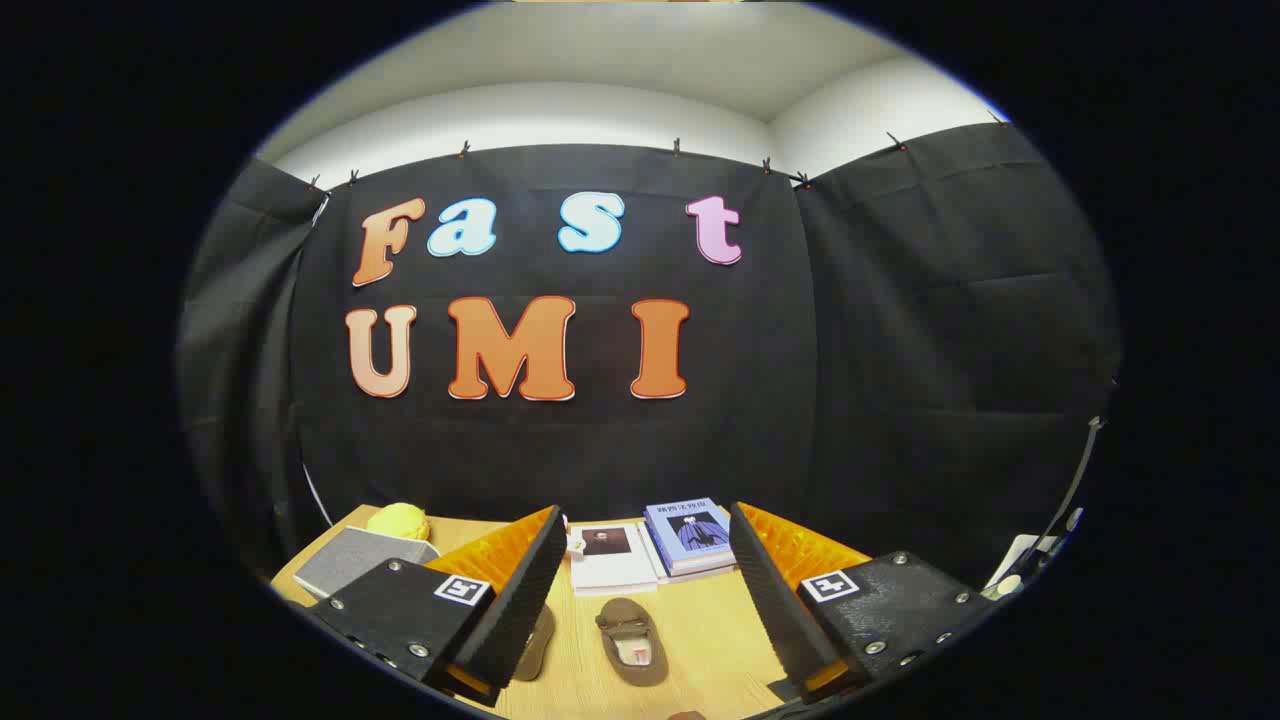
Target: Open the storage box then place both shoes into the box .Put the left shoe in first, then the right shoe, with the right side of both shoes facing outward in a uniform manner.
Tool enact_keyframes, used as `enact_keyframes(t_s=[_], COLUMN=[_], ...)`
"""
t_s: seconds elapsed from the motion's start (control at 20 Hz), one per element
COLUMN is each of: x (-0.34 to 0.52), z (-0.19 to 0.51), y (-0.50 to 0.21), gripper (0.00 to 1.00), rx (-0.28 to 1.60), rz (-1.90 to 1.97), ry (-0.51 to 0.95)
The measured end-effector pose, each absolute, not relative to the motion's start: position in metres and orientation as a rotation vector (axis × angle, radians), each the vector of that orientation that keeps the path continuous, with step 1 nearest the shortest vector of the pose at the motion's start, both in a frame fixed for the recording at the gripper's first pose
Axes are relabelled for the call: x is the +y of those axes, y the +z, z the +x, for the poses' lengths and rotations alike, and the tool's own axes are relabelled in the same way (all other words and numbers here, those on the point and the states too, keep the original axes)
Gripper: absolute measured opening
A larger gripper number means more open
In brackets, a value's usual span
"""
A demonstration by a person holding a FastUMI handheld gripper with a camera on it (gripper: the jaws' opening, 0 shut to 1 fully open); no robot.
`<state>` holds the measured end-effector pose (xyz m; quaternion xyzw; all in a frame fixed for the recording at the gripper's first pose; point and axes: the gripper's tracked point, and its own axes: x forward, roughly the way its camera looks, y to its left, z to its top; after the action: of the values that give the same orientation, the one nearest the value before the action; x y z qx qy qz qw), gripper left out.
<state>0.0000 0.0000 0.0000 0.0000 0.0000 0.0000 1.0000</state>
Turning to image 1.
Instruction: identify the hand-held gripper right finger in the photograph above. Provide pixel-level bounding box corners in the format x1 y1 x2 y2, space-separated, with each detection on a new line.
728 502 996 705

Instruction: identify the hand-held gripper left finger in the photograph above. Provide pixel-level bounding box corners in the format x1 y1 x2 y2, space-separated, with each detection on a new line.
308 505 569 707

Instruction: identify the brown fuzzy shoe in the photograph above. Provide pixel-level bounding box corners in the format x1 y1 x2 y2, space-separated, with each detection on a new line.
515 603 557 683
595 598 669 687

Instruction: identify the grey fabric storage box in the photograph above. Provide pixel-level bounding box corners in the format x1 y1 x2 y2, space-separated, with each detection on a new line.
293 527 441 601

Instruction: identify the white book with portrait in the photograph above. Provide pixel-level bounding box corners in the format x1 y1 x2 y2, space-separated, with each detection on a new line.
567 522 661 597

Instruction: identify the blue book with figure cover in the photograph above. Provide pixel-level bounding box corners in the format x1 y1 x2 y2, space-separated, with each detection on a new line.
643 497 738 573

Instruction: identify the book with blue spine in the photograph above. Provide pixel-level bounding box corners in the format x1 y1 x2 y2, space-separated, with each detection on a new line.
637 520 741 584

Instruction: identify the yellow plush toy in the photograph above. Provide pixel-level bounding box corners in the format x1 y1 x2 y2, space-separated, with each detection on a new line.
366 503 431 542

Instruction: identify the thin grey metal pole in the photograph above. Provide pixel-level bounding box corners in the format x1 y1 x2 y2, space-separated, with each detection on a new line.
1000 415 1107 593

